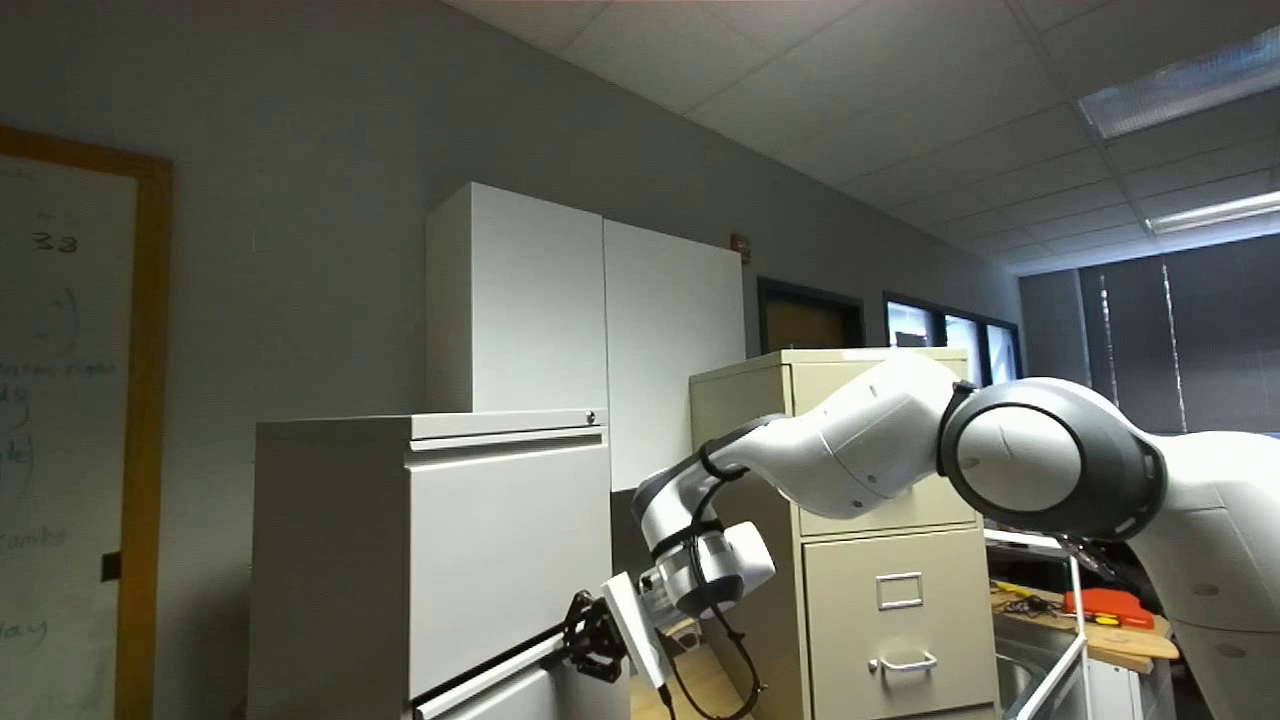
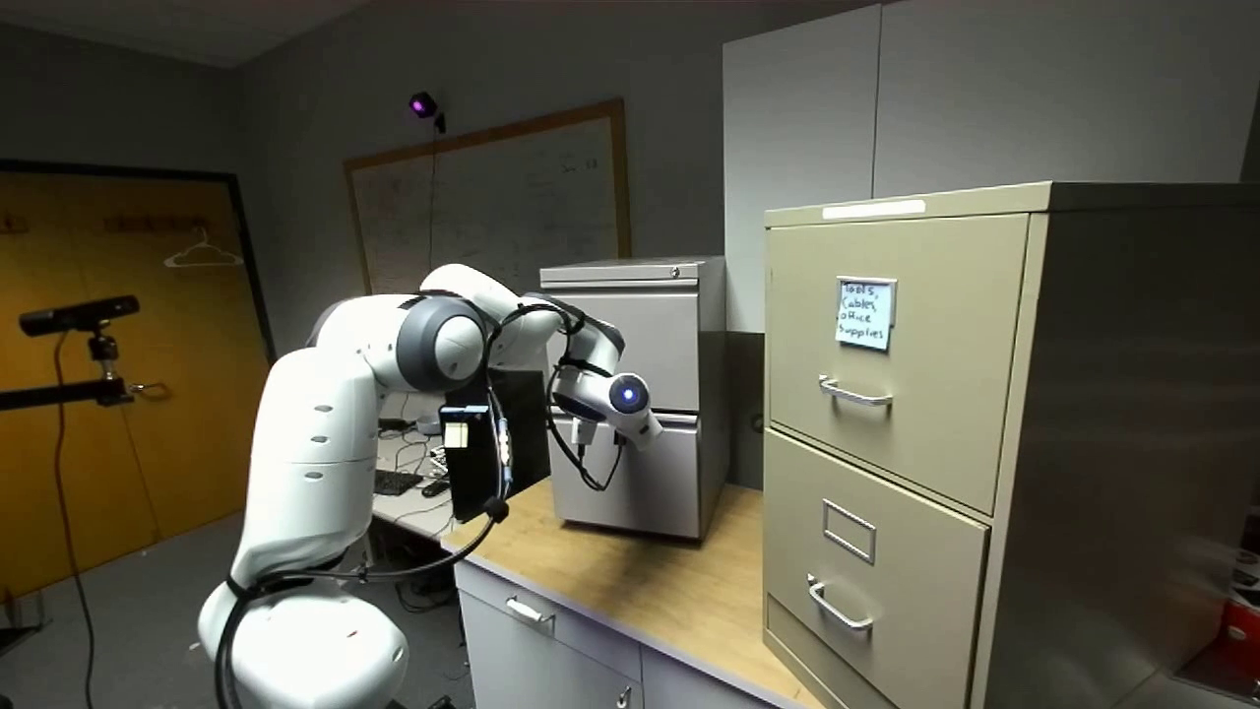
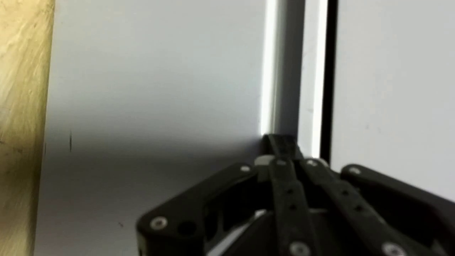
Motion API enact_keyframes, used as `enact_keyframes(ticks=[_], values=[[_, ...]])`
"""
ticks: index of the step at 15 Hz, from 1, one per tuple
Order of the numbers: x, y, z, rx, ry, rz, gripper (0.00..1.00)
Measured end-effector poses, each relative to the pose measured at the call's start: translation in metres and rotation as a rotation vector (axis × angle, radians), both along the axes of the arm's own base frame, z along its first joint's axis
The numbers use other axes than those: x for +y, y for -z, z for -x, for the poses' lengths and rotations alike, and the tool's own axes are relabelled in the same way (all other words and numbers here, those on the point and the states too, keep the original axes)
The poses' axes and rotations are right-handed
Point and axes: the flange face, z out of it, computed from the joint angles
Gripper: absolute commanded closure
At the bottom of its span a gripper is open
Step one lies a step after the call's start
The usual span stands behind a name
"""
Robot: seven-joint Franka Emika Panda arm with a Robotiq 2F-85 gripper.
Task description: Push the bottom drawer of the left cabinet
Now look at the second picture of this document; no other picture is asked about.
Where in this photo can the gray desk drawer unit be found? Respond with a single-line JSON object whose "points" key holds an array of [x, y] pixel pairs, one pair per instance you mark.
{"points": [[535, 657]]}

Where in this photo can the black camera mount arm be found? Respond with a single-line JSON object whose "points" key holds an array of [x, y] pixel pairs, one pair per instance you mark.
{"points": [[64, 390]]}

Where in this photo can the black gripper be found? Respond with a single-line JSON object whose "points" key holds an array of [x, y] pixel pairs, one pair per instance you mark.
{"points": [[468, 460]]}

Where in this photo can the beige drawer with note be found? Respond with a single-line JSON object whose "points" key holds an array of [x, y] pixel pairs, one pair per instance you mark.
{"points": [[946, 397]]}

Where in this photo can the orange wooden door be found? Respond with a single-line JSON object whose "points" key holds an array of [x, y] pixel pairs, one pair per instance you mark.
{"points": [[120, 436]]}

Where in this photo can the beige drawer with label holder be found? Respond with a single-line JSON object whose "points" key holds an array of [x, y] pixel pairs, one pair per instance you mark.
{"points": [[918, 606]]}

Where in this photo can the black bar camera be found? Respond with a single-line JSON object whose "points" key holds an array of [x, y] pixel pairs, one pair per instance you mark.
{"points": [[81, 314]]}

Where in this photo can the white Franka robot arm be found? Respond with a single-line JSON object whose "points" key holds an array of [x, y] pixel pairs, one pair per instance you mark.
{"points": [[307, 460]]}

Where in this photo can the beige metal file cabinet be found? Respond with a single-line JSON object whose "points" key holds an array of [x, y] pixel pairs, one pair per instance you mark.
{"points": [[1143, 436]]}

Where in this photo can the small gray file cabinet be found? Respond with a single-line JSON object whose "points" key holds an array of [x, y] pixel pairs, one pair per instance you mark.
{"points": [[708, 397]]}

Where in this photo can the tall white wall cabinet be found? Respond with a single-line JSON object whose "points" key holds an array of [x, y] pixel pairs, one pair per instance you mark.
{"points": [[998, 94]]}

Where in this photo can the handwritten note label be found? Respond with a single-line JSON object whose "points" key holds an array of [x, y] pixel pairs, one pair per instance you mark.
{"points": [[863, 314]]}

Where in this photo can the wood framed whiteboard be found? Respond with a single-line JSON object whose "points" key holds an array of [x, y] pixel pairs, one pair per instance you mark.
{"points": [[525, 197]]}

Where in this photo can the plain gray cabinet drawer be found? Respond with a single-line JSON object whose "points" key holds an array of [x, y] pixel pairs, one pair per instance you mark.
{"points": [[654, 478]]}

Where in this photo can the gray cabinet drawer with lock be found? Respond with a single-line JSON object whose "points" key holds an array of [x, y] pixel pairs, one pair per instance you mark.
{"points": [[644, 347]]}

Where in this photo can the wall camera with purple light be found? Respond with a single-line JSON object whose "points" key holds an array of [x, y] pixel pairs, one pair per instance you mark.
{"points": [[427, 108]]}

